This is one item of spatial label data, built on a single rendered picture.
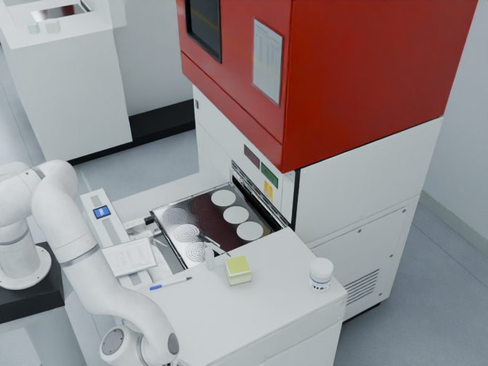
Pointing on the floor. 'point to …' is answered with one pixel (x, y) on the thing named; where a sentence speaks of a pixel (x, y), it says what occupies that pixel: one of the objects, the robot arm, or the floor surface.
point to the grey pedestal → (51, 334)
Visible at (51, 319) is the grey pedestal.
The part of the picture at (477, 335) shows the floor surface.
